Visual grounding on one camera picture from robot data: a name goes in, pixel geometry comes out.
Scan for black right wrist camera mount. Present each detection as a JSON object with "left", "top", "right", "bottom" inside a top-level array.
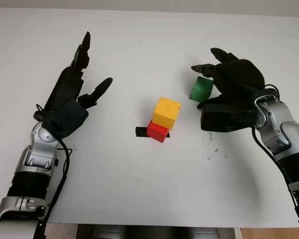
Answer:
[{"left": 200, "top": 98, "right": 258, "bottom": 133}]

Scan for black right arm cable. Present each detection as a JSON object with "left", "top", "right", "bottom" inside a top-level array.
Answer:
[{"left": 251, "top": 84, "right": 299, "bottom": 231}]

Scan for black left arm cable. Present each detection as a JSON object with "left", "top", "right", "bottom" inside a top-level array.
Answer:
[{"left": 32, "top": 104, "right": 73, "bottom": 239}]

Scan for yellow cube block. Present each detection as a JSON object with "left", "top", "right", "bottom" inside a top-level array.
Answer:
[{"left": 152, "top": 96, "right": 183, "bottom": 130}]

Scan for red cube block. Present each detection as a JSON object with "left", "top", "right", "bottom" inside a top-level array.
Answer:
[{"left": 146, "top": 120, "right": 170, "bottom": 143}]

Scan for green cube block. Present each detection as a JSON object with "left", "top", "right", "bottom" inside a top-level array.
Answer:
[{"left": 189, "top": 76, "right": 214, "bottom": 104}]

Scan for dark robot torso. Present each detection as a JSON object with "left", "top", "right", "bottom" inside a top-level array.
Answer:
[{"left": 76, "top": 224, "right": 237, "bottom": 239}]

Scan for black tape strip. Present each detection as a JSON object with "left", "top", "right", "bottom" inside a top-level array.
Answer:
[{"left": 135, "top": 126, "right": 171, "bottom": 138}]

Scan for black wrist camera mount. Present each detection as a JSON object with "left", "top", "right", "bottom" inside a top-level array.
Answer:
[
  {"left": 200, "top": 98, "right": 258, "bottom": 133},
  {"left": 42, "top": 99, "right": 90, "bottom": 139}
]

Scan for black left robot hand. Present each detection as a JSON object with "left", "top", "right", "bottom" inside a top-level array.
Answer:
[{"left": 33, "top": 31, "right": 114, "bottom": 113}]

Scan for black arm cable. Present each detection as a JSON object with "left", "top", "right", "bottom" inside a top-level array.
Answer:
[
  {"left": 32, "top": 104, "right": 73, "bottom": 239},
  {"left": 251, "top": 84, "right": 299, "bottom": 231}
]

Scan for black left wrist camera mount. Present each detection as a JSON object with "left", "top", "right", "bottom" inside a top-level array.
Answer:
[{"left": 42, "top": 99, "right": 90, "bottom": 139}]

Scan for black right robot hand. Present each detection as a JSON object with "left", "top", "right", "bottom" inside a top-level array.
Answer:
[{"left": 190, "top": 47, "right": 266, "bottom": 111}]

